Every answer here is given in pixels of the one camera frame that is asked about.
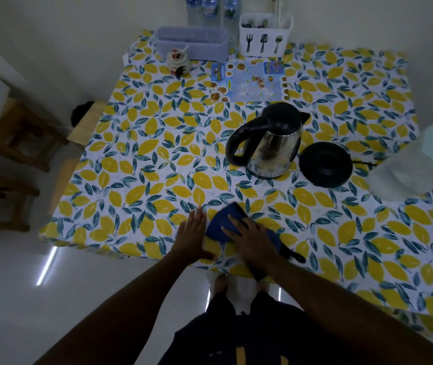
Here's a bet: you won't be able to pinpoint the small ceramic condiment jar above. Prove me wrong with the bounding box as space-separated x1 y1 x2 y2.
166 45 191 79

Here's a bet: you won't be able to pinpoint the white plastic bag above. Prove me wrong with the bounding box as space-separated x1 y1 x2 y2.
366 122 433 202

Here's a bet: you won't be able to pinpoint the person's dark shorts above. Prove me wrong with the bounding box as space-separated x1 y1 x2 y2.
159 290 358 365

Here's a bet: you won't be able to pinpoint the black strap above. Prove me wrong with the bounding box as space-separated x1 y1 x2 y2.
280 243 307 264

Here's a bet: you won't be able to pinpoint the white cutlery holder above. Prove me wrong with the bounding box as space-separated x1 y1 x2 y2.
239 13 294 58

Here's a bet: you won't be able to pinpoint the person's left foot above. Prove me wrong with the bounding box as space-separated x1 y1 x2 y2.
213 273 229 296

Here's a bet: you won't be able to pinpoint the bundle of chopsticks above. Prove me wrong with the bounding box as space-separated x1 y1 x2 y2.
272 0 286 29

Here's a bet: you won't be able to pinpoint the lemon print tablecloth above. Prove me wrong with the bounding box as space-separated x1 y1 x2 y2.
39 29 433 339

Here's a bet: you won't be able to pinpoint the blue laminated menu card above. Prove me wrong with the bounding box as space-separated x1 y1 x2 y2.
210 60 290 103

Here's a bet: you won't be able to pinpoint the person's right hand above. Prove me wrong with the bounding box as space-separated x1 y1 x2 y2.
221 216 282 279

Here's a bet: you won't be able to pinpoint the person's right forearm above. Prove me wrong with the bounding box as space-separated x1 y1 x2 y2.
264 256 433 365

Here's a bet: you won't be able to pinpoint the clear water bottle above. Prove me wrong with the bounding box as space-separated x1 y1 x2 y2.
185 0 203 27
201 0 221 28
222 0 241 47

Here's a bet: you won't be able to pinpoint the black bundle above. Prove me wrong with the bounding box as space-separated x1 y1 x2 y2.
71 101 96 128

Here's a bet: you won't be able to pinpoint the person's left hand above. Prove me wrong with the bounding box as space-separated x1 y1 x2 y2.
170 206 218 263

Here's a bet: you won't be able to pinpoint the grey plastic tissue box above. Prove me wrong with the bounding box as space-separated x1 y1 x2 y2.
154 26 230 63

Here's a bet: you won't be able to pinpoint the blue cleaning cloth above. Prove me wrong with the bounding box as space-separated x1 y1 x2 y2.
205 202 283 263

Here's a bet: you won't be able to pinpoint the steel electric kettle black handle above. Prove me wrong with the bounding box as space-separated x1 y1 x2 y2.
225 102 311 180

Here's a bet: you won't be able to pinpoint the black round kettle base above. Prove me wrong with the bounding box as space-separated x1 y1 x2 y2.
299 141 354 188

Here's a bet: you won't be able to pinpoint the person's left forearm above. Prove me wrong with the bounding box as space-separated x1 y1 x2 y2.
33 254 192 365

